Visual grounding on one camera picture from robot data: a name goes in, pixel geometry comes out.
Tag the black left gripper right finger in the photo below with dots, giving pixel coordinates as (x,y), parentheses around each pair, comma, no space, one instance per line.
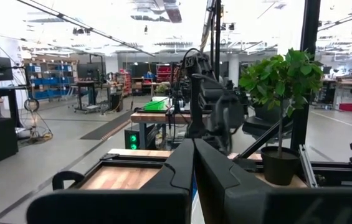
(225,199)

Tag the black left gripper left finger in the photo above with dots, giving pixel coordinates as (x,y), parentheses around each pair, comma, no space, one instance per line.
(169,186)

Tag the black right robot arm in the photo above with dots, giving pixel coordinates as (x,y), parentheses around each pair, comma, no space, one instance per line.
(196,105)

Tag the shelf with red bins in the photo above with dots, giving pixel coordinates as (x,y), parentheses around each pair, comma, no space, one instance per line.
(164,71)

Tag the shelf rack with blue bins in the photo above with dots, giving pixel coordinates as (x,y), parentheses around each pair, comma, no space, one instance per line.
(48,81)

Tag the black office chair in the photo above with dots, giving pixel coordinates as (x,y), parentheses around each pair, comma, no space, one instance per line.
(256,126)

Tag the black box with green lights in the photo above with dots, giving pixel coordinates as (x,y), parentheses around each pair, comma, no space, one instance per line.
(133,138)

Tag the green tree in black pot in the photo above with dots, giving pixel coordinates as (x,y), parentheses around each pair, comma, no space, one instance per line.
(280,168)

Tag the wooden top workbench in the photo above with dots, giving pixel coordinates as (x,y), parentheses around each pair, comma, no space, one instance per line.
(150,118)

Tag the bright green tray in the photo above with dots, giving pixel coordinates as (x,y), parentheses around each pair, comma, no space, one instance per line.
(155,106)

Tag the black floor mat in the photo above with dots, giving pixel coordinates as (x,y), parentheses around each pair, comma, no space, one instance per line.
(110,126)

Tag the black waste bin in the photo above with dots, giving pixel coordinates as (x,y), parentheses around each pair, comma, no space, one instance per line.
(117,102)

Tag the distant robot workbench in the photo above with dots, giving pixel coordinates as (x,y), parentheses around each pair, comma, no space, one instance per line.
(347,83)

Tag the black rolling desk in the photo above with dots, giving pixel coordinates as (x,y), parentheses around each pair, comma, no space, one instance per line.
(83,84)

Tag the black desk monitor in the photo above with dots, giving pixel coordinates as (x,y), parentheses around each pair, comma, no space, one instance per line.
(90,71)

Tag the black standing desk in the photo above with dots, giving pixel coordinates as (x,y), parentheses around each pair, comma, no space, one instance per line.
(13,109)

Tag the silver aluminium rail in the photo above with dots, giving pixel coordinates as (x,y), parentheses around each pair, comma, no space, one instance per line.
(309,168)

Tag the black aluminium rig frame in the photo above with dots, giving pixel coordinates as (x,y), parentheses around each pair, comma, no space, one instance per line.
(311,18)

